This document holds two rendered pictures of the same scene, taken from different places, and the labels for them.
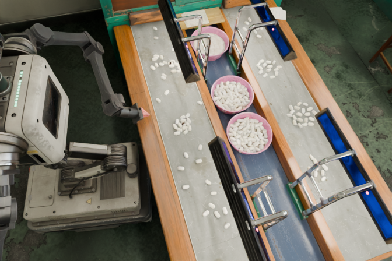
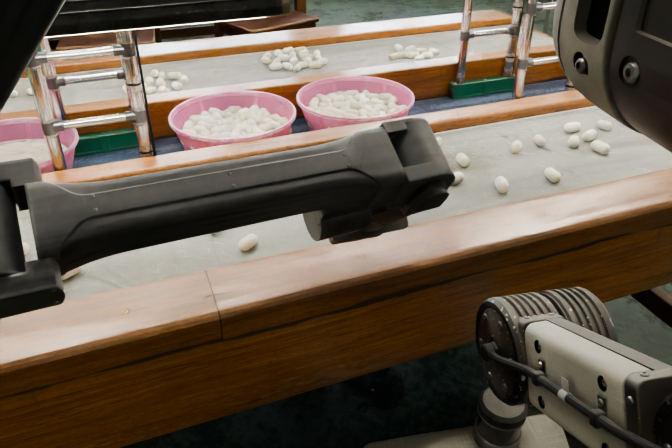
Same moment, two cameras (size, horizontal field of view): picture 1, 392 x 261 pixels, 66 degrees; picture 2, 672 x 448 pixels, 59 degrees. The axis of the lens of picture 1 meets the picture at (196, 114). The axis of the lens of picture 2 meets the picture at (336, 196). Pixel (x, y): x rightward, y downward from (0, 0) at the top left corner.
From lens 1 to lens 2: 1.64 m
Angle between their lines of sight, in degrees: 63
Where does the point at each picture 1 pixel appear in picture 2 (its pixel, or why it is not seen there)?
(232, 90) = (215, 124)
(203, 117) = not seen: hidden behind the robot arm
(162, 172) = (540, 205)
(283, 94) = (237, 74)
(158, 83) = (158, 252)
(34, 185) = not seen: outside the picture
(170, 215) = (657, 186)
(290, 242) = not seen: hidden behind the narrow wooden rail
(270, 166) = (416, 110)
